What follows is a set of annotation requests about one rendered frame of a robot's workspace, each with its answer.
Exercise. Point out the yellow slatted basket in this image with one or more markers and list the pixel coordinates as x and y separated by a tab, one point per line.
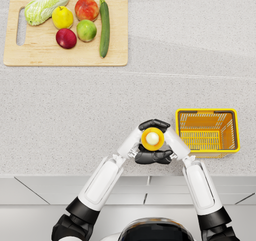
200	140

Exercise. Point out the yellow lemon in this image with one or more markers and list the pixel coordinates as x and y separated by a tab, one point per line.
62	17

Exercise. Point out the dark round robot body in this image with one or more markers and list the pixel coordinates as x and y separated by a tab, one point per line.
156	231

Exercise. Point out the white counter cabinet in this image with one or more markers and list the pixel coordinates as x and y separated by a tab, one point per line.
33	193

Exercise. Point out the green cucumber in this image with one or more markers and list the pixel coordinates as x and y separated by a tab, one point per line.
104	28

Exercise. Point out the green apple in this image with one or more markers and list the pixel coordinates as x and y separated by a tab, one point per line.
86	30

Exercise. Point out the dark red plum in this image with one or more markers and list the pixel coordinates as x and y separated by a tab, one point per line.
66	38

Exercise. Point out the wooden cutting board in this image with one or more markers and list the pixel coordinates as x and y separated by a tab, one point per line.
40	53

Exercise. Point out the napa cabbage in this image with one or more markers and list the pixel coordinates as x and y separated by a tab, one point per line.
43	6

